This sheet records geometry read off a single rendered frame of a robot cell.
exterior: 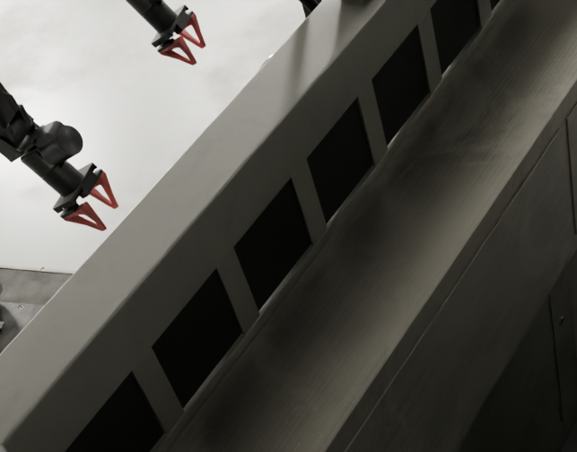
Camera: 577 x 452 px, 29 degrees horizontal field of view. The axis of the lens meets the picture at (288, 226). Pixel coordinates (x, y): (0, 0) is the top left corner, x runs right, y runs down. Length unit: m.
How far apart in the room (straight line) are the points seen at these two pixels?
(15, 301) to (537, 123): 2.12
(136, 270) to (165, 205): 0.09
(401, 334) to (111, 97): 3.14
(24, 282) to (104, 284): 2.23
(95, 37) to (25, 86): 0.36
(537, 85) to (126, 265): 0.67
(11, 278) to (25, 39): 1.68
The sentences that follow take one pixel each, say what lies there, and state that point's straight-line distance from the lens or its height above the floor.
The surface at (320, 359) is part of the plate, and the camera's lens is 1.30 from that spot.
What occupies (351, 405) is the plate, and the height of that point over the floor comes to 1.44.
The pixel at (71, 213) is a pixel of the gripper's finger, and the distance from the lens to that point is 2.14.
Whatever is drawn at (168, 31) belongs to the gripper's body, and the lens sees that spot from 2.43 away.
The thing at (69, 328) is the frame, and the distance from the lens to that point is 1.14.
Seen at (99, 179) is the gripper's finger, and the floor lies 1.11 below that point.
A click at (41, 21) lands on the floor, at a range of 4.96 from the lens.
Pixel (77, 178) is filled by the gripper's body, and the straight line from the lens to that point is 2.14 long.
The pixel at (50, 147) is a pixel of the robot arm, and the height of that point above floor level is 1.25.
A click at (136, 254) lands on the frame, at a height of 1.65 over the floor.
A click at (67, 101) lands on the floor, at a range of 4.41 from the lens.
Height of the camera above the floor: 2.44
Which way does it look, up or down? 43 degrees down
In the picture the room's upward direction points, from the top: 19 degrees counter-clockwise
